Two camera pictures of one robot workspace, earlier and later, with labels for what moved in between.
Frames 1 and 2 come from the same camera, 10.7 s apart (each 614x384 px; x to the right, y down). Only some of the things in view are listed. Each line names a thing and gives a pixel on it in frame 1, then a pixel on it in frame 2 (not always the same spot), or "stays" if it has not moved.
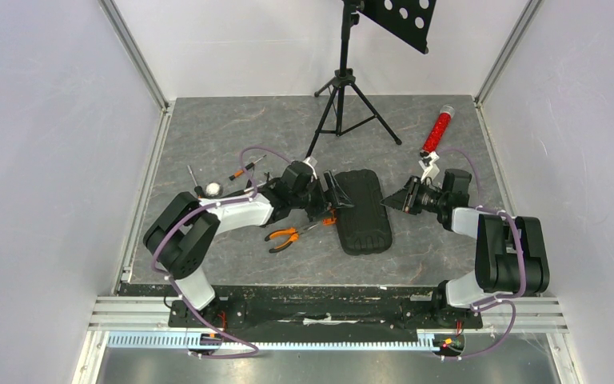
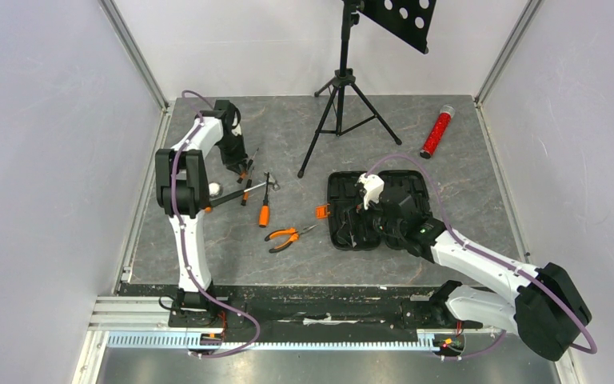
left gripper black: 320,212 -> 233,162
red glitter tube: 437,130 stays
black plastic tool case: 364,228 -> 414,184
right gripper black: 410,197 -> 369,213
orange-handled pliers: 293,238 stays
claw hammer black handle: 244,191 stays
